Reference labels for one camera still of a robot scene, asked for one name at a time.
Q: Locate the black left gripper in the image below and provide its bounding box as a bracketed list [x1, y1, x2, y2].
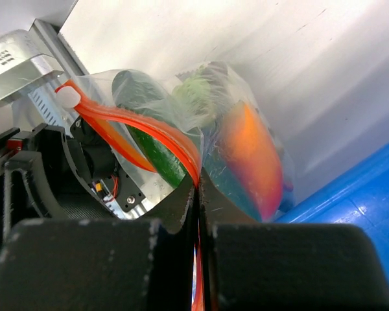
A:
[0, 117, 147, 227]

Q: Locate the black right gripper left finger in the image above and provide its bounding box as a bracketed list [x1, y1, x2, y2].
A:
[0, 178, 195, 310]

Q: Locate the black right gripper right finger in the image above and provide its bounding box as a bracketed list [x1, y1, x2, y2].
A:
[198, 172, 389, 310]

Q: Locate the dark green cucumber toy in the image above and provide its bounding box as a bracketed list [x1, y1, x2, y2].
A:
[111, 69, 187, 188]

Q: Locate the clear zip top bag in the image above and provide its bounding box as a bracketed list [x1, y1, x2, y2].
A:
[56, 64, 294, 310]

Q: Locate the blue plastic bin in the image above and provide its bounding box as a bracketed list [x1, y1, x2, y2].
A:
[277, 143, 389, 281]

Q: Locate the left aluminium frame post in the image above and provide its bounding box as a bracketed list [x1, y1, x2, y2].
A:
[29, 19, 88, 76]

